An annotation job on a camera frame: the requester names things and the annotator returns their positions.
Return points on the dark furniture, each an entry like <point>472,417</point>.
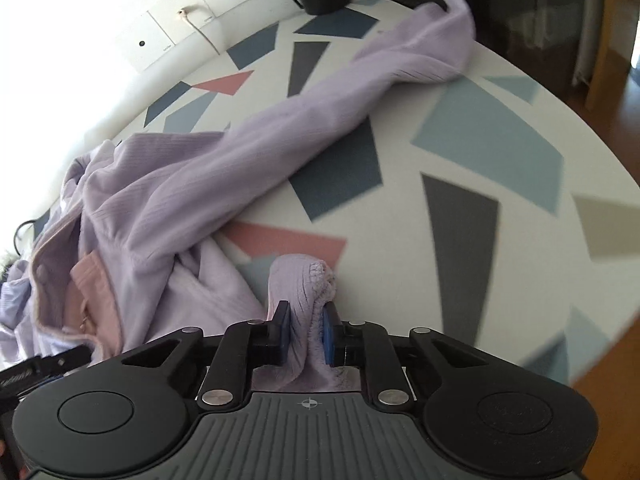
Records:
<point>525,10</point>

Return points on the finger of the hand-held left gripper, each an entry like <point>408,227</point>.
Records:
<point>65,357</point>

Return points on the wooden post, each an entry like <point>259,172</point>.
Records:
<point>607,35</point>

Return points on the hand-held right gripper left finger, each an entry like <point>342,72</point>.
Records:
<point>280,330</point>

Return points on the purple fleece pajama top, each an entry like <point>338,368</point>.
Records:
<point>210,170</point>

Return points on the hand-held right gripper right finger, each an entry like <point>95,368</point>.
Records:
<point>329,335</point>

